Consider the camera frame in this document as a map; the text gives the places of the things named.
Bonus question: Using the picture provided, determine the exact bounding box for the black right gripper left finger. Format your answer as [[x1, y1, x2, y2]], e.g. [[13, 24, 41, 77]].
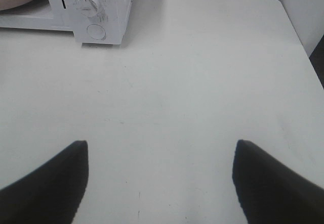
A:
[[1, 141, 89, 223]]

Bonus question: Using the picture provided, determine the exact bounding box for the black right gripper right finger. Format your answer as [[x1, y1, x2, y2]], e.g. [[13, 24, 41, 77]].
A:
[[232, 140, 323, 223]]

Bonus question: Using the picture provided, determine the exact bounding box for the round door release button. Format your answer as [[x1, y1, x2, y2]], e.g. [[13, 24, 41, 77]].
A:
[[87, 24, 106, 40]]

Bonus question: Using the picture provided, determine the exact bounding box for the white microwave oven body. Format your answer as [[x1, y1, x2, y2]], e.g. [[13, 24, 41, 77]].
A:
[[1, 0, 133, 44]]

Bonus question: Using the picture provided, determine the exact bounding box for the lower white timer knob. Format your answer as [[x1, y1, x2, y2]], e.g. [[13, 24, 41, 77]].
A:
[[76, 0, 101, 17]]

